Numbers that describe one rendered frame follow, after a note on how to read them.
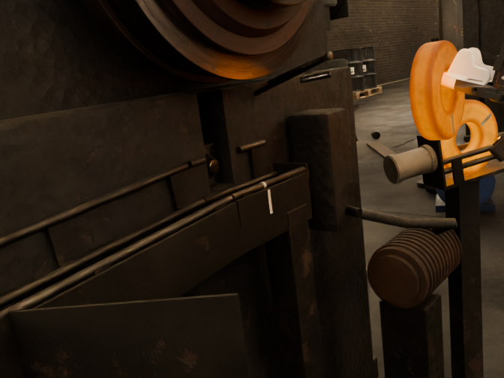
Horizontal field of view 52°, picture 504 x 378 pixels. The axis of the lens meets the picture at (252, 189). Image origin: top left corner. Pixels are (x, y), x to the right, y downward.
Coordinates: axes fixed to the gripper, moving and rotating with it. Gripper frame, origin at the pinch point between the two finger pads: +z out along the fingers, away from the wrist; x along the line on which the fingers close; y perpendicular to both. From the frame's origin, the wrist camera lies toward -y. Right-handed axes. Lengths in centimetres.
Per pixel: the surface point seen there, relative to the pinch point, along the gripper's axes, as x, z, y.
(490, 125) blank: -29.9, -2.6, -11.6
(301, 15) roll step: 7.7, 22.4, 6.6
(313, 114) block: -0.2, 21.8, -11.3
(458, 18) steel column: -824, 277, -28
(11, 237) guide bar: 57, 25, -19
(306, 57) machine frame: -17.9, 36.9, -4.3
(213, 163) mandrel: 20.0, 28.2, -18.9
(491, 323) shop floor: -79, -9, -84
